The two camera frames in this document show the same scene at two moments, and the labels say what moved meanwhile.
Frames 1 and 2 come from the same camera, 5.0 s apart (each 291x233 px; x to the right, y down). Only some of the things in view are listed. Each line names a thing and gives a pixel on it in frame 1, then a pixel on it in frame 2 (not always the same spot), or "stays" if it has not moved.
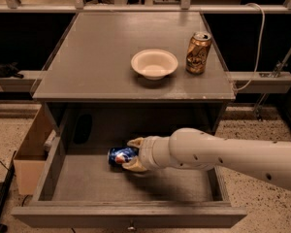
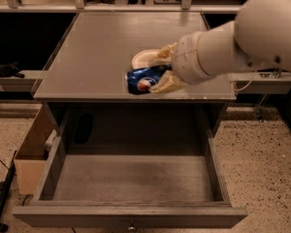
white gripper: [147, 153] -> [186, 61]
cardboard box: [31, 152] stays
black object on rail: [8, 70] stays
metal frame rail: [243, 82] stays
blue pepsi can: [118, 155] -> [142, 81]
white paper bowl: [154, 63] stays
